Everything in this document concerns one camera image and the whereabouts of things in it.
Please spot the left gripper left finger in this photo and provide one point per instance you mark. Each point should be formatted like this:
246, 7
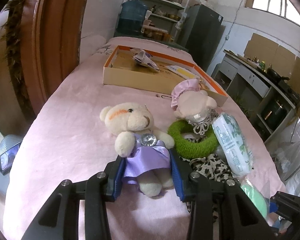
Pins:
115, 171

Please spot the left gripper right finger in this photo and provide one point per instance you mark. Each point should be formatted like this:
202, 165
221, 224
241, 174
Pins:
181, 178

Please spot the cream teddy bear purple dress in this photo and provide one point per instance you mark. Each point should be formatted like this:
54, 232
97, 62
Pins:
144, 147

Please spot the green white tissue pack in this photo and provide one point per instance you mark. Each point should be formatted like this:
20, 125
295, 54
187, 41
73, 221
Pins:
232, 141

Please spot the white yellow snack packet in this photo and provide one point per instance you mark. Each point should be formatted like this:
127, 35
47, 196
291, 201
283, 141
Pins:
182, 72

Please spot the purple white plastic packet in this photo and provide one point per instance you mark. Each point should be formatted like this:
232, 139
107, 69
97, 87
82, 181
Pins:
143, 58

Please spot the mint green sponge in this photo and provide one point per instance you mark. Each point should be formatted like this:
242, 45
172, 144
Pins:
260, 202

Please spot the leopard print cloth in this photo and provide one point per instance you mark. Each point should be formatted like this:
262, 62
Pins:
211, 167

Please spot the pink bed sheet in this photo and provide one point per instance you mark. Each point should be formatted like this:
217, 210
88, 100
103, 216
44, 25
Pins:
69, 141

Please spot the plush doll pink bonnet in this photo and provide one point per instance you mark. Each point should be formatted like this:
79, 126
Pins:
192, 104

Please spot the orange rimmed cardboard box tray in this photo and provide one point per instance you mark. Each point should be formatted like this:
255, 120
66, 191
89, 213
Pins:
121, 70

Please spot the grey kitchen counter cabinet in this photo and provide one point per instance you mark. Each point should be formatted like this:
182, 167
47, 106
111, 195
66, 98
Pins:
267, 107

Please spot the smartphone with lit screen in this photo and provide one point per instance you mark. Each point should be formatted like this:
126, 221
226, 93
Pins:
7, 159

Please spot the light blue stool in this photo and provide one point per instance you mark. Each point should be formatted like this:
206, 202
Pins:
9, 147

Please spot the black wok pan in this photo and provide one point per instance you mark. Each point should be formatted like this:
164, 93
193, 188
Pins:
274, 77

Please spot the dark green low table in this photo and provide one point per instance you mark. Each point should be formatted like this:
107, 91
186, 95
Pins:
170, 44

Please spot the dark grey refrigerator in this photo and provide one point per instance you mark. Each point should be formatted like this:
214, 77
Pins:
200, 34

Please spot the blue water jug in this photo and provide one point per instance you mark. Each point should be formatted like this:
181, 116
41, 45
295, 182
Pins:
131, 17

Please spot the green metal shelf unit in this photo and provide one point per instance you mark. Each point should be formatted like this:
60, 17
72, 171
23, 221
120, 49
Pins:
162, 7

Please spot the brown wooden door frame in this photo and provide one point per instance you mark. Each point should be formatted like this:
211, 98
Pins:
50, 41

